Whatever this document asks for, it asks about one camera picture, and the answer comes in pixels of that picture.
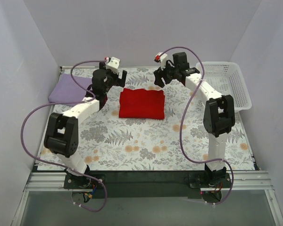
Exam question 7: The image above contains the folded lilac t shirt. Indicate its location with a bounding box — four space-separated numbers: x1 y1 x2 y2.
48 73 86 106

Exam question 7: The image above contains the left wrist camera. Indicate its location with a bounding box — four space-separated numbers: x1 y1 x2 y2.
104 57 120 75

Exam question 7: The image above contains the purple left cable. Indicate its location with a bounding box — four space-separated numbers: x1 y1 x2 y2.
21 60 108 212

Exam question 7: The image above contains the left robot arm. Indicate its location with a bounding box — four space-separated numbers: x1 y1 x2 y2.
44 57 127 188

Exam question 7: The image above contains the aluminium table frame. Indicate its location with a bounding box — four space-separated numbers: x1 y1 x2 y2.
12 170 283 226

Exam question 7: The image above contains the white plastic basket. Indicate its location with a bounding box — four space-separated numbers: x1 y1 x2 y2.
203 61 252 113

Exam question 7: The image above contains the purple cable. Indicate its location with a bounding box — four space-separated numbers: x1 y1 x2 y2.
155 46 234 205
21 60 108 212

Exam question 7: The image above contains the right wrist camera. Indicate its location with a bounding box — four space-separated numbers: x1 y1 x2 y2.
154 52 168 70

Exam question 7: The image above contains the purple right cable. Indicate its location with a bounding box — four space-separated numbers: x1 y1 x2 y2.
155 46 234 205

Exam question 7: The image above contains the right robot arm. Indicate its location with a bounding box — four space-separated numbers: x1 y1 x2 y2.
154 52 235 187

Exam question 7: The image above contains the red t shirt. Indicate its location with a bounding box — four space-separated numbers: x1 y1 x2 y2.
119 88 165 120

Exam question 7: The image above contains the floral table mat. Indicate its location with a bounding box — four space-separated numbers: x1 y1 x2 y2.
37 67 253 171

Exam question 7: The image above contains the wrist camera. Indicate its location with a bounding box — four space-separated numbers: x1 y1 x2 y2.
154 52 168 70
104 57 120 75

